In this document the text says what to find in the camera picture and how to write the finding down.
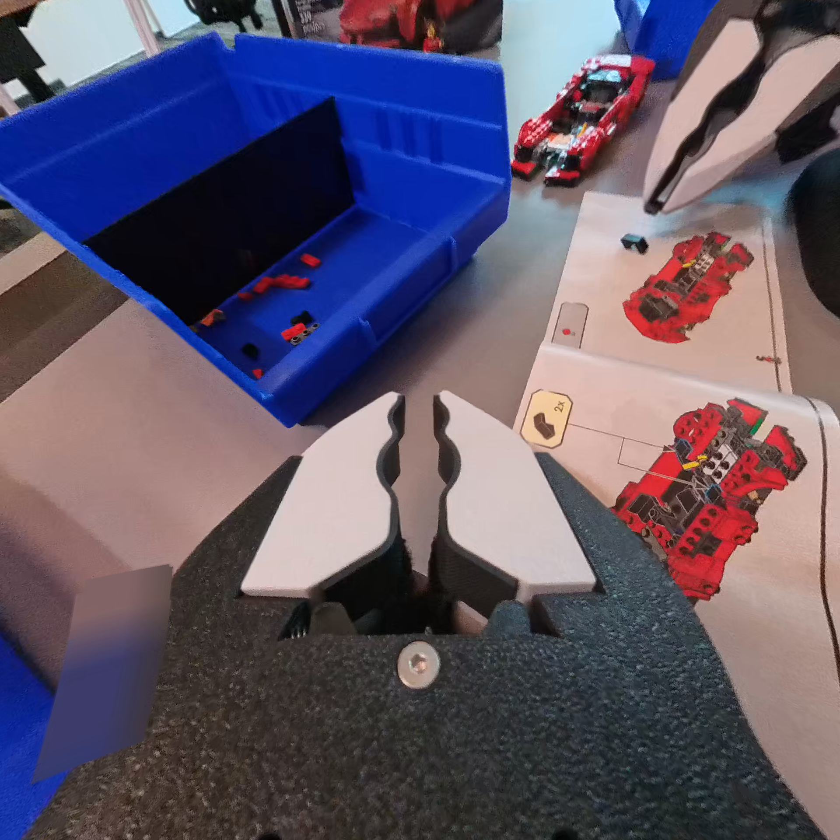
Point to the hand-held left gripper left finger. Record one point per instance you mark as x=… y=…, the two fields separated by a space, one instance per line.
x=321 y=518

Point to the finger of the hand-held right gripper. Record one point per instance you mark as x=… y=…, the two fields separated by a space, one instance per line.
x=702 y=85
x=774 y=98

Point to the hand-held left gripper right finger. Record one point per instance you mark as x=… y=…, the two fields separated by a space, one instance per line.
x=518 y=518

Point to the red toy brick car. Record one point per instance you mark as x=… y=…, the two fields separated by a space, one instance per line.
x=577 y=124

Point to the small black toy brick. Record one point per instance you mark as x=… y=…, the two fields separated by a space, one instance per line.
x=634 y=243

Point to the toy car instruction booklet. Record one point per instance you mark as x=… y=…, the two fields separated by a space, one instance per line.
x=590 y=374

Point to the loose small toy bricks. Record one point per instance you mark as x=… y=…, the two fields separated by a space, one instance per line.
x=282 y=283

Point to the large blue plastic bin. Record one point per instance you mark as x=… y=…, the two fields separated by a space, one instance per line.
x=407 y=131

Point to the toy car set box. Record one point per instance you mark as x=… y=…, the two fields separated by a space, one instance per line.
x=394 y=23

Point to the black bin divider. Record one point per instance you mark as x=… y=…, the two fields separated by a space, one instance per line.
x=229 y=216

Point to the black office chair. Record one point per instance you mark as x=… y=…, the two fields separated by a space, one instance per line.
x=216 y=13

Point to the white desk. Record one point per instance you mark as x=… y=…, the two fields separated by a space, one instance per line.
x=141 y=26

